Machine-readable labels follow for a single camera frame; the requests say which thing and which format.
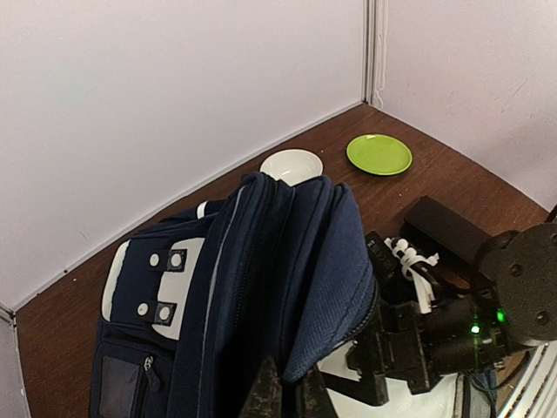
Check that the right aluminium frame post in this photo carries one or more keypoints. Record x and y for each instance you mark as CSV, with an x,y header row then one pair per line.
x,y
375,30

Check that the white ceramic bowl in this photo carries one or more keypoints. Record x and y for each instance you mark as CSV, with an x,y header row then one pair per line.
x,y
293,166

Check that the navy blue backpack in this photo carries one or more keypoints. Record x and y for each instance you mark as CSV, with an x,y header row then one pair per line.
x,y
194,304

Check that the black pencil case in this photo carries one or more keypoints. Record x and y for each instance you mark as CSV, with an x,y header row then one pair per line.
x,y
432,226

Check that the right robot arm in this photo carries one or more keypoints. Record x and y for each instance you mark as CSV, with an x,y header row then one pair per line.
x,y
448,329

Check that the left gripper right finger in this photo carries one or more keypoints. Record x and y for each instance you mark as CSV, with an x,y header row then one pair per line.
x,y
312,398

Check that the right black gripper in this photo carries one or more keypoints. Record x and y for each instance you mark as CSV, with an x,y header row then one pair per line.
x,y
391,344

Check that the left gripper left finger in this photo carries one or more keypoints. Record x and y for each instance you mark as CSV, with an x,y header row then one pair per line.
x,y
265,397

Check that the aluminium frame post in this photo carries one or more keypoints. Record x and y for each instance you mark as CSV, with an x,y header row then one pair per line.
x,y
375,30
8,317

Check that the green plate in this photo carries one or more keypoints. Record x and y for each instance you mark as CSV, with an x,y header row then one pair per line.
x,y
379,154

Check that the left aluminium frame post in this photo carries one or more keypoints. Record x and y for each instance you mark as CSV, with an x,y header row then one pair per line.
x,y
8,317

